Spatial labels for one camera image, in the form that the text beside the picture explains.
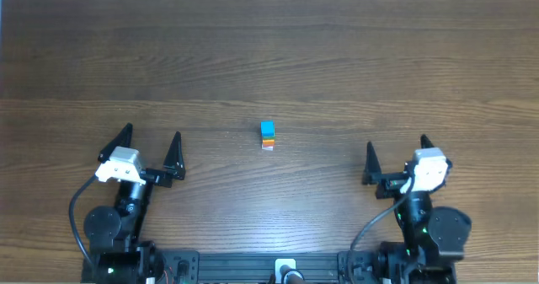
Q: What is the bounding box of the black cable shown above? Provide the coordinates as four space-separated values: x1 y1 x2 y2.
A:
349 178 416 255
68 174 99 272

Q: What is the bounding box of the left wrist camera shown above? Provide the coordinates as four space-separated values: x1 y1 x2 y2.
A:
94 145 147 186

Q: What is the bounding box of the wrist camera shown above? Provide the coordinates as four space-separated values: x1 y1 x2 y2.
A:
94 145 147 186
399 147 450 194

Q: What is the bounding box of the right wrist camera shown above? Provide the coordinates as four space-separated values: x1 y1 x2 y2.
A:
399 147 450 194

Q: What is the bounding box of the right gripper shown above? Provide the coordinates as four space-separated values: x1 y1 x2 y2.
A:
361 133 435 200

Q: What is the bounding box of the mounting rail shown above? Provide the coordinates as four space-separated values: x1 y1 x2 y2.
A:
157 249 382 284

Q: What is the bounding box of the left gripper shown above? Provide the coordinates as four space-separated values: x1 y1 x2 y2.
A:
97 122 187 189

